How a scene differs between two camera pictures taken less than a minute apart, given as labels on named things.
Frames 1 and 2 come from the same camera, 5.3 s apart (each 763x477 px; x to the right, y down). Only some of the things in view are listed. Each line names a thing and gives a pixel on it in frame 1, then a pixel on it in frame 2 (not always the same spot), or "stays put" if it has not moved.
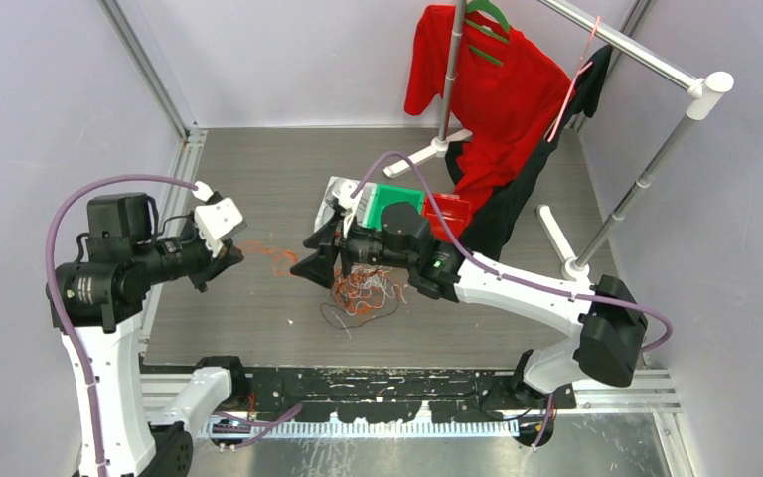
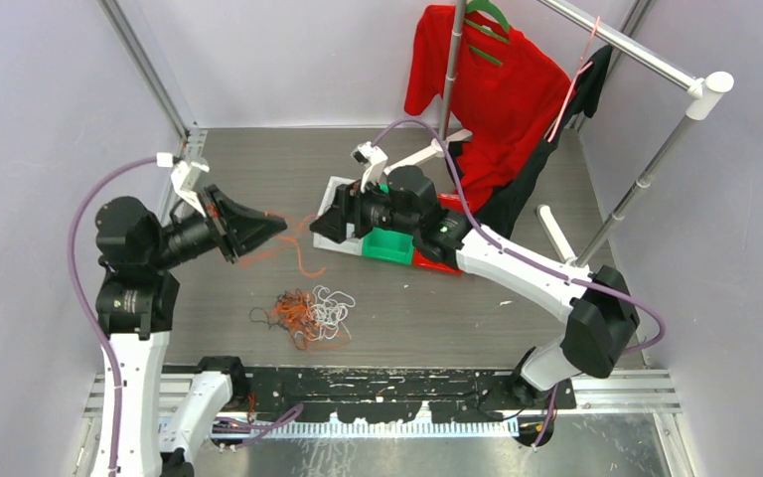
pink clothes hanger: [571, 86] stays put
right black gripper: [320, 266] -> [350, 204]
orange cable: [282, 266] -> [314, 273]
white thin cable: [364, 278] -> [327, 313]
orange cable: [346, 288] -> [293, 310]
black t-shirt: [486, 225] stays put
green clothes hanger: [486, 5] stays put
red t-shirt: [498, 92] stays put
